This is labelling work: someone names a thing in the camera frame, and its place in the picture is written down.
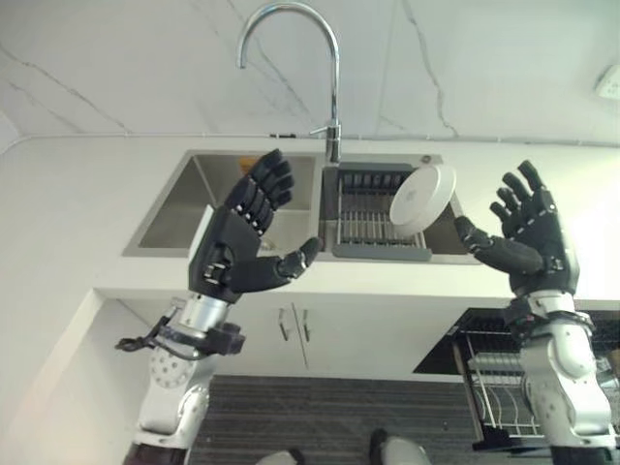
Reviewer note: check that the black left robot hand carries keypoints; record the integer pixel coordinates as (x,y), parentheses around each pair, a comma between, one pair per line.
(232,242)

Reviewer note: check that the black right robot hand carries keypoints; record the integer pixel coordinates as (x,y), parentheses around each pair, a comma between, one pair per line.
(537,244)

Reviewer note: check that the black open dishwasher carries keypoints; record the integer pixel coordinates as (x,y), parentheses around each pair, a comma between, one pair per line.
(465,349)

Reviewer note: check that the stainless steel double sink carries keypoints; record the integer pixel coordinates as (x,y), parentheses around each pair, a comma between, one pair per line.
(194,203)

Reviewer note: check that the orange item in sink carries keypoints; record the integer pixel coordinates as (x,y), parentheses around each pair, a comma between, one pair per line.
(246,163)

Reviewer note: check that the white round plate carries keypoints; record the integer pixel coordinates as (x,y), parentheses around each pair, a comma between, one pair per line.
(422,200)

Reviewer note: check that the grey sink drying rack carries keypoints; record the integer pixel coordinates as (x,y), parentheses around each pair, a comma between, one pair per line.
(361,218)

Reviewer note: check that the white cabinet doors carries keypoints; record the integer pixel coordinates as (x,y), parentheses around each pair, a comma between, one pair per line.
(349,334)

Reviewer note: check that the chrome gooseneck faucet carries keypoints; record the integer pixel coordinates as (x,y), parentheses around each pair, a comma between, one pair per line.
(310,72)

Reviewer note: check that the dark striped floor mat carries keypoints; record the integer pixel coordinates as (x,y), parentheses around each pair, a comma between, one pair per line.
(334,416)

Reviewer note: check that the robot leg with dark foot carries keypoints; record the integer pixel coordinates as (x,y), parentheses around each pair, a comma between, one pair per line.
(278,457)
(397,448)

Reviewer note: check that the white wall socket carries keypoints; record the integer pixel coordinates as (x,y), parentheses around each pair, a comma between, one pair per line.
(609,83)

